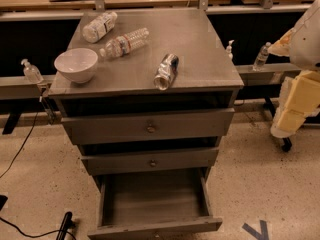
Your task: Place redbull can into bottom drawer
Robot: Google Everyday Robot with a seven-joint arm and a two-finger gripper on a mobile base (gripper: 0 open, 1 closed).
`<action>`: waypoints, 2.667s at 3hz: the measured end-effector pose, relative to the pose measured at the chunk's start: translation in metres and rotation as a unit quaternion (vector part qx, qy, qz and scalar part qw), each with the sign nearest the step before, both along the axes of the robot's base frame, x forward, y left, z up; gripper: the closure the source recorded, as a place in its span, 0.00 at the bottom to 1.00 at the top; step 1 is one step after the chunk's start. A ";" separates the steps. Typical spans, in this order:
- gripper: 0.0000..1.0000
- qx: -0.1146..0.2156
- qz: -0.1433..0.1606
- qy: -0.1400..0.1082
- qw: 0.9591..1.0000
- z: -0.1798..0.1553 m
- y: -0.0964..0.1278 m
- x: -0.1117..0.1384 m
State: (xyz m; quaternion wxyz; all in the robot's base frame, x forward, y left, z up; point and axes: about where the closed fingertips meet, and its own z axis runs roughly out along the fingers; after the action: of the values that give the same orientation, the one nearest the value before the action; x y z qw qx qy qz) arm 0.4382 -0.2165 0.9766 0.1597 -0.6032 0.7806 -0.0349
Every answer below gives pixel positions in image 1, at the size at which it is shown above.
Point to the silver redbull can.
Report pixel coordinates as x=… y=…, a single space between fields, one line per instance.
x=166 y=72

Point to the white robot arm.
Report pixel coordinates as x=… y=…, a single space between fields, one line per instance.
x=299 y=96

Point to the grey wooden drawer cabinet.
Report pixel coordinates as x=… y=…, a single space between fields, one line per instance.
x=206 y=78

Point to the grey top drawer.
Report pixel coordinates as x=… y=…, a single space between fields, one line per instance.
x=148 y=126

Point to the grey middle drawer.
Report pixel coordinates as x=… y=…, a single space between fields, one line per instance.
x=149 y=161

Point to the grey open bottom drawer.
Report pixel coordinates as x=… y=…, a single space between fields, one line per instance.
x=154 y=205

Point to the clear water bottle red label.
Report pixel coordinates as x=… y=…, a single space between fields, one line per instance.
x=125 y=44

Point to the small white pump bottle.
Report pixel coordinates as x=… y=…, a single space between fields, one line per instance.
x=229 y=49

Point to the white ceramic bowl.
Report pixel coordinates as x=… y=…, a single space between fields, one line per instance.
x=77 y=65

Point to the clear bottle white label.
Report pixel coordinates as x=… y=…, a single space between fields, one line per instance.
x=99 y=27

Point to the upright clear water bottle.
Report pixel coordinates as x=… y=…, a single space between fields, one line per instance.
x=261 y=57

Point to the black table leg with caster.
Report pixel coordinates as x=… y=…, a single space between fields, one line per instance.
x=278 y=130

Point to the left hand sanitizer pump bottle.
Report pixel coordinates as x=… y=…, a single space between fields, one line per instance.
x=32 y=72

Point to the black stand foot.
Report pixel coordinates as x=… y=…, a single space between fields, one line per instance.
x=66 y=224

